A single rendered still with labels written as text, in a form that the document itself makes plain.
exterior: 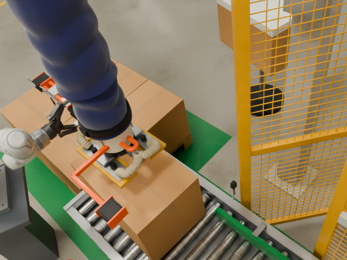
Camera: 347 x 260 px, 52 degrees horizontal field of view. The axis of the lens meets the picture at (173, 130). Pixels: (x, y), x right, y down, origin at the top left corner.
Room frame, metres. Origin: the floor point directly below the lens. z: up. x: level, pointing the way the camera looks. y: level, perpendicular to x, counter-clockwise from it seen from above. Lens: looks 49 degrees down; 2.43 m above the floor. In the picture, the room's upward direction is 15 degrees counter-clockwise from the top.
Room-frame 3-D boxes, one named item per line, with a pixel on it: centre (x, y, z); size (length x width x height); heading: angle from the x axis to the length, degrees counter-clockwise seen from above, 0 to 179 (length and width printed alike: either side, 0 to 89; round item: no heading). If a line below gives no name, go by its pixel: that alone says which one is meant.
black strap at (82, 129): (1.08, 0.27, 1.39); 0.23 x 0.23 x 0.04
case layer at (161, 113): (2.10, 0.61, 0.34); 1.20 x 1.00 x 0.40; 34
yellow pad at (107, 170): (1.02, 0.34, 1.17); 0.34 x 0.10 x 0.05; 35
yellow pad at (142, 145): (1.13, 0.19, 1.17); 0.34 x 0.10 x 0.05; 35
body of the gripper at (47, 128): (1.20, 0.54, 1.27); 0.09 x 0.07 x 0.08; 125
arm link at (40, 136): (1.16, 0.60, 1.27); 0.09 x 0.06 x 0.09; 35
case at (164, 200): (1.09, 0.27, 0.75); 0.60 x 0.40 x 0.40; 32
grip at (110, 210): (0.68, 0.30, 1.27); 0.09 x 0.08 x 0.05; 125
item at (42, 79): (1.57, 0.61, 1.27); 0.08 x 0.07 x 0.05; 35
